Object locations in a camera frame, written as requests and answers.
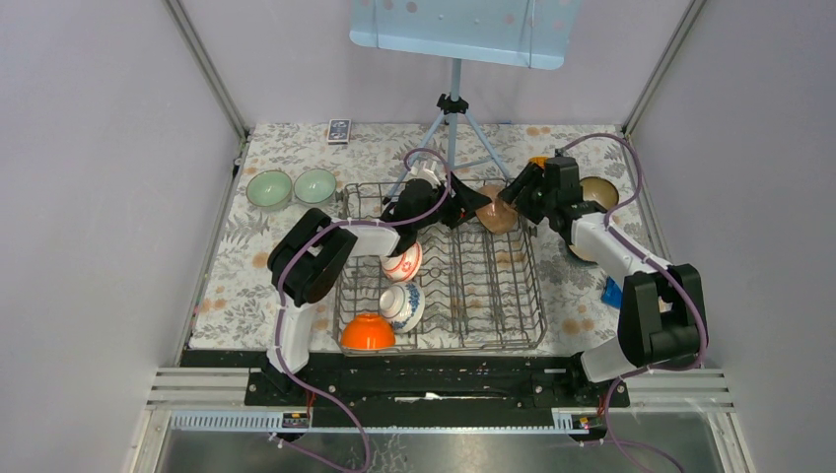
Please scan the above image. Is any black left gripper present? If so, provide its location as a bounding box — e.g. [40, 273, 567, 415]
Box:
[413, 172, 491, 233]

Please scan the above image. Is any pink speckled bowl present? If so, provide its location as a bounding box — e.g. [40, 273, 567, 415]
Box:
[476, 184, 518, 235]

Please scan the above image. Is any dark teal gold bowl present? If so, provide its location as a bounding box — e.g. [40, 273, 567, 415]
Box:
[564, 239, 596, 265]

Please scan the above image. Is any dark brown patterned bowl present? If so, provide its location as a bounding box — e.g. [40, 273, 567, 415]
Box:
[580, 176, 620, 211]

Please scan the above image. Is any pale green checkered bowl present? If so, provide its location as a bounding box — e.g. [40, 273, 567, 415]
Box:
[294, 169, 337, 207]

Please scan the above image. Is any light green bowl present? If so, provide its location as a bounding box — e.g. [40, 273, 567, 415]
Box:
[245, 170, 293, 211]

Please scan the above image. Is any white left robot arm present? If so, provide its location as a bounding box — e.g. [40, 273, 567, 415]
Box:
[267, 175, 492, 405]

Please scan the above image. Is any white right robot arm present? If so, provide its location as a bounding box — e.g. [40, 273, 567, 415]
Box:
[498, 156, 708, 406]

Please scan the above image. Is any small yellow orange toy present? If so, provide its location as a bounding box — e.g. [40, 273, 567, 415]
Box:
[529, 156, 548, 168]

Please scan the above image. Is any white red patterned bowl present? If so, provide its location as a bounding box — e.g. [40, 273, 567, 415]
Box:
[380, 242, 423, 283]

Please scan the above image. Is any light blue tripod stand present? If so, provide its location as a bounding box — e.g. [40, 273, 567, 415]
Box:
[418, 58, 512, 180]

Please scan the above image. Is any white blue floral bowl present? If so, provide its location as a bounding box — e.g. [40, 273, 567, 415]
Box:
[379, 282, 426, 334]

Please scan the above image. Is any blue plastic toy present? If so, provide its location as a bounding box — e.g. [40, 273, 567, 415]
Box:
[600, 278, 623, 308]

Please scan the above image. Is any playing card box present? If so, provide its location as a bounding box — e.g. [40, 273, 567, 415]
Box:
[326, 118, 352, 145]

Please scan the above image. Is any light blue board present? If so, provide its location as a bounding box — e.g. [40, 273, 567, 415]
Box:
[349, 0, 582, 70]

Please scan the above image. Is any orange bowl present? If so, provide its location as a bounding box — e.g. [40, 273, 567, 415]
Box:
[339, 312, 396, 351]

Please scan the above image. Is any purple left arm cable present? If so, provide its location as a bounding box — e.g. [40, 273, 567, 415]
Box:
[274, 147, 453, 473]

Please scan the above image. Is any grey wire dish rack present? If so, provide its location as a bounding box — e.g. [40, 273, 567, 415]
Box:
[327, 182, 548, 356]

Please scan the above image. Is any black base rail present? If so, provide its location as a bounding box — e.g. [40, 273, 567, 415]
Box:
[180, 350, 630, 428]

